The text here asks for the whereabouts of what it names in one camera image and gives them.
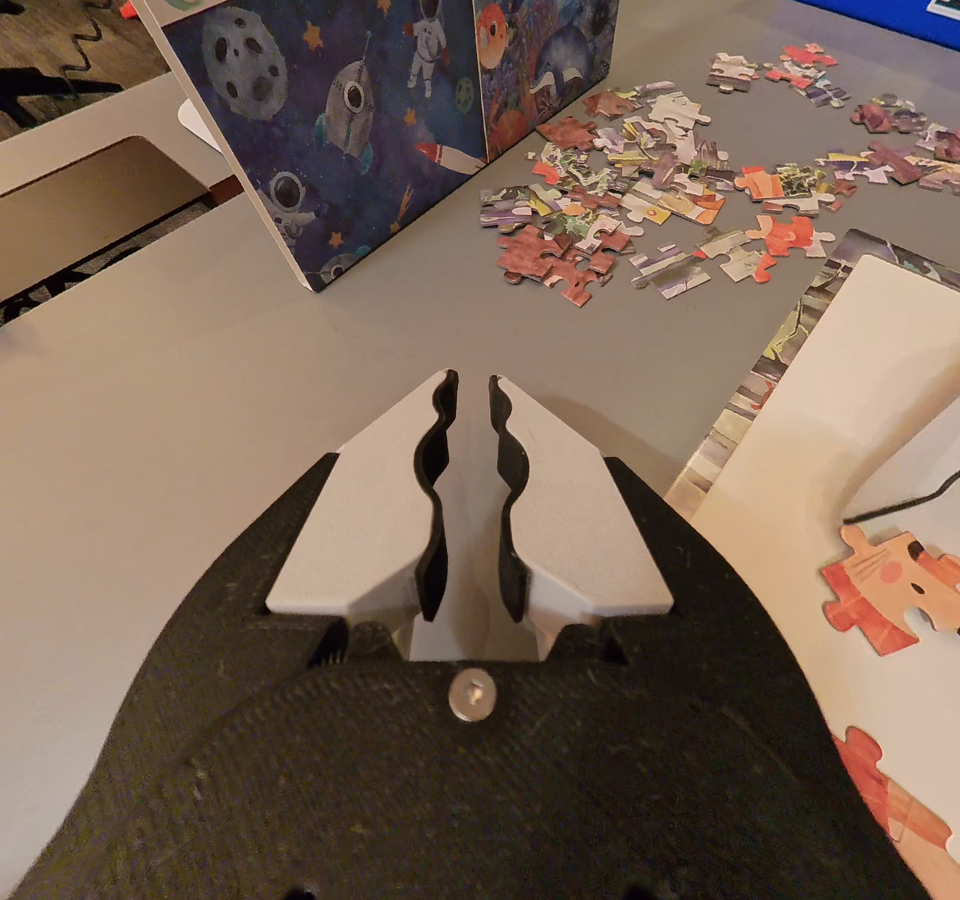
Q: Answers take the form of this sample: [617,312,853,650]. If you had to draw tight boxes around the space and ocean print box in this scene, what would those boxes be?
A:
[97,0,629,294]

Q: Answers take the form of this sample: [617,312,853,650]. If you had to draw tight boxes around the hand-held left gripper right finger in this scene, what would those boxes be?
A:
[489,374,675,660]

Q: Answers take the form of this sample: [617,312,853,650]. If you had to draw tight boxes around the orange cat face puzzle piece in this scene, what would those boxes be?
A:
[819,524,960,657]

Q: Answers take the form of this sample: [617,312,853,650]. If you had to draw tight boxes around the puzzle tray with painted border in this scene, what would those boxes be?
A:
[663,229,960,900]

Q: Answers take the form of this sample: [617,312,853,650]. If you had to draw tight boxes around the white side table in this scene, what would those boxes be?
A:
[0,71,241,305]

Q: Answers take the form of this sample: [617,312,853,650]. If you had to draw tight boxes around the black stand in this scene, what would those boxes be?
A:
[0,64,125,129]

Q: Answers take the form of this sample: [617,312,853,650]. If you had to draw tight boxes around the red orange joined puzzle section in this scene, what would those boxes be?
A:
[831,725,960,900]

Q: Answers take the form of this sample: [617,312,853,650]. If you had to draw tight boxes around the pile of loose puzzle pieces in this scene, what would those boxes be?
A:
[478,43,960,309]

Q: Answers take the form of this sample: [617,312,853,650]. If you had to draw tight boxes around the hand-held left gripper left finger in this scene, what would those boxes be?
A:
[264,369,460,660]

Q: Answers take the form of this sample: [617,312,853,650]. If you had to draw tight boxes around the thin black cable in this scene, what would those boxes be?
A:
[842,469,960,526]

